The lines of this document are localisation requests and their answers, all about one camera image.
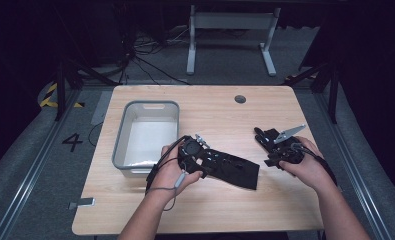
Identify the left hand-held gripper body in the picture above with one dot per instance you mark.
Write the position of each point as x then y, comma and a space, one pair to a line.
191, 150

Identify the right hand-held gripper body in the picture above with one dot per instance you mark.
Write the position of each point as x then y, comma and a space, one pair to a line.
285, 150

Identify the black cloth garment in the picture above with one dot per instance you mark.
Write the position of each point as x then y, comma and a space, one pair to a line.
238, 170

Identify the grey plastic bin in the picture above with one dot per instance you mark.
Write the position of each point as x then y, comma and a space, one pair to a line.
145, 140

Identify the person's right hand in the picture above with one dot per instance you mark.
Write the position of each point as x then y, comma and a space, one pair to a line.
313, 166

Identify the person's left hand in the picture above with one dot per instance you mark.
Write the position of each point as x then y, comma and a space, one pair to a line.
167, 176

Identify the grey table grommet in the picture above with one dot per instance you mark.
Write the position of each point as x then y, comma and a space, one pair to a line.
240, 99

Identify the black metal stand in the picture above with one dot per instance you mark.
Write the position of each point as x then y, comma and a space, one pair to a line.
333, 96
61, 90

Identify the grey floor tape strip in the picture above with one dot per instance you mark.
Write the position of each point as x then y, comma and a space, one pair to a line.
101, 108

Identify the grey tape piece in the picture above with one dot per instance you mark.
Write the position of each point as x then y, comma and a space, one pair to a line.
83, 202

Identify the yellow black hazard tape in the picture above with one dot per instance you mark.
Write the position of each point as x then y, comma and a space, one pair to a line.
48, 96

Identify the metal floor rail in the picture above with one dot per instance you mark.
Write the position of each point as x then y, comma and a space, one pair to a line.
355, 173
35, 166

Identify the white metal desk frame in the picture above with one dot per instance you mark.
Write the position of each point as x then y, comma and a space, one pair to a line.
231, 20

